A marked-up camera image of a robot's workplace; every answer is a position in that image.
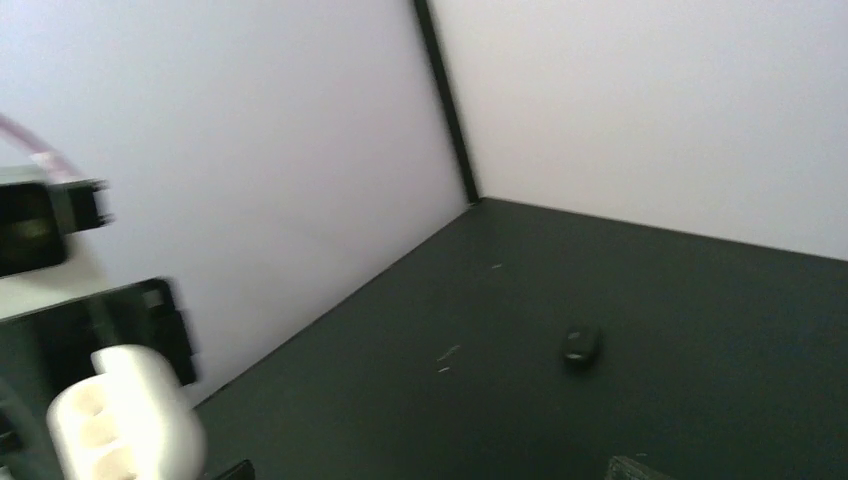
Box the white earbud charging case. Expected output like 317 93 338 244
46 344 206 480

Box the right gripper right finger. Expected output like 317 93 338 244
604 456 673 480

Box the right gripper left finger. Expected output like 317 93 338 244
201 460 255 480

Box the black frame post left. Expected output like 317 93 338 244
410 0 482 205

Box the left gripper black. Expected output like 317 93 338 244
1 278 198 479

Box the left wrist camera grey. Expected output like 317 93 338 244
1 165 111 278

